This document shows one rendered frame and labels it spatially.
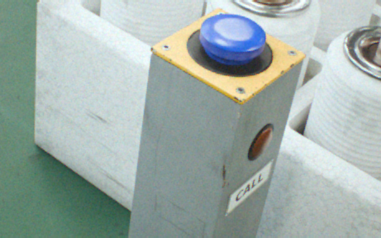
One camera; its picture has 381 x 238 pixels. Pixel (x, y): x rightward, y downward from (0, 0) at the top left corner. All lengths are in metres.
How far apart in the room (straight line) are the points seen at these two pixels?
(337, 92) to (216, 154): 0.17
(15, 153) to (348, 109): 0.39
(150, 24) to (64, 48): 0.09
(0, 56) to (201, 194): 0.53
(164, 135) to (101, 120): 0.27
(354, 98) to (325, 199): 0.08
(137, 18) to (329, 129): 0.20
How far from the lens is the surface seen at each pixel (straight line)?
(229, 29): 0.50
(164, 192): 0.56
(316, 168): 0.65
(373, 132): 0.65
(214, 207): 0.53
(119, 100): 0.76
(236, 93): 0.48
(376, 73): 0.63
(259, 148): 0.52
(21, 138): 0.90
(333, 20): 0.78
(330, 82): 0.65
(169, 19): 0.75
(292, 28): 0.67
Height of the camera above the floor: 0.60
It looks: 39 degrees down
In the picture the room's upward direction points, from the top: 10 degrees clockwise
